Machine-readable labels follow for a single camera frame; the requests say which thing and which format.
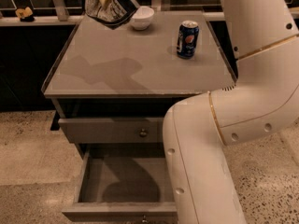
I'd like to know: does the white ceramic bowl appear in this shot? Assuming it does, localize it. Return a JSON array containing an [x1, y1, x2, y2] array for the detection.
[[130, 6, 154, 30]]

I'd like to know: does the blue chip bag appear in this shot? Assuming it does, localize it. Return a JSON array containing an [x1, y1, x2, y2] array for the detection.
[[79, 0, 139, 29]]

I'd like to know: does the grey wooden drawer cabinet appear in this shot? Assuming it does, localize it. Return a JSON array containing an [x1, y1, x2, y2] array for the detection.
[[42, 11, 237, 154]]

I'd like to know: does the grey top drawer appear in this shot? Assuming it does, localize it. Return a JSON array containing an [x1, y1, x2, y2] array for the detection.
[[59, 118, 163, 144]]

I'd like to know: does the blue pepsi can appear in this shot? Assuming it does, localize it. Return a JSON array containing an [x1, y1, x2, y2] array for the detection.
[[177, 21, 199, 59]]

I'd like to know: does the round metal drawer knob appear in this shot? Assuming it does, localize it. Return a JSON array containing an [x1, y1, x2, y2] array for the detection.
[[139, 129, 148, 137]]

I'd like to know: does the yellow and black object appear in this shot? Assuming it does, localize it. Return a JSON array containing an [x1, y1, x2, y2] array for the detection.
[[15, 7, 35, 22]]

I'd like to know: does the middle drawer metal knob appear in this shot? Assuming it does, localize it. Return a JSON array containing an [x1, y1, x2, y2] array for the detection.
[[141, 216, 149, 224]]

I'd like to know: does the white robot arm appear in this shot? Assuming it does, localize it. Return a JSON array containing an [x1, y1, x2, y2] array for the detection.
[[163, 0, 299, 224]]

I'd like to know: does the grey open middle drawer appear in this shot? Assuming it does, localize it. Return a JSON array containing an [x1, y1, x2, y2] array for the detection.
[[63, 148, 178, 224]]

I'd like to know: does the metal window railing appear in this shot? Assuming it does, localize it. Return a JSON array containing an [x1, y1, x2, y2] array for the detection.
[[0, 0, 299, 27]]

